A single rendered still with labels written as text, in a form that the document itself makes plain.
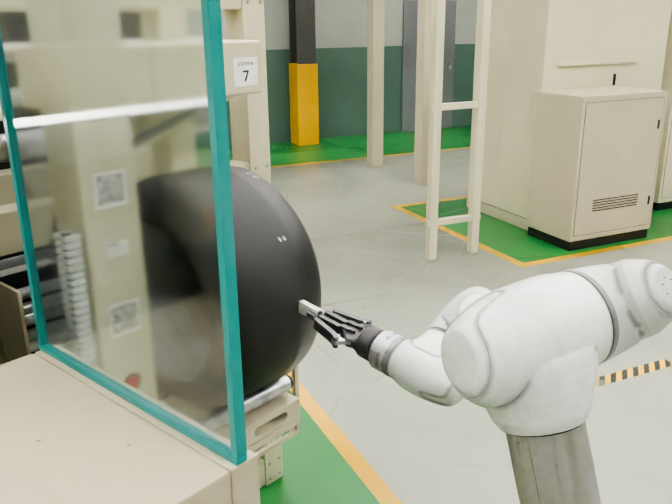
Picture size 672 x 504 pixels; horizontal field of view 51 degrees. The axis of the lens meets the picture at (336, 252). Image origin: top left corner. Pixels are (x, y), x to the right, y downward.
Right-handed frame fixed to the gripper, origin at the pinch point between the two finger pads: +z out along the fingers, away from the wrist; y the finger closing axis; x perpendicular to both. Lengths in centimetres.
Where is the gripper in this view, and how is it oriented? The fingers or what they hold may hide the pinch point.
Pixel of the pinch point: (311, 311)
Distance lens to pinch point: 165.1
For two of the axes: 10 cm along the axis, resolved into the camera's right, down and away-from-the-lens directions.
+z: -7.4, -3.3, 5.8
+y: -6.6, 2.4, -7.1
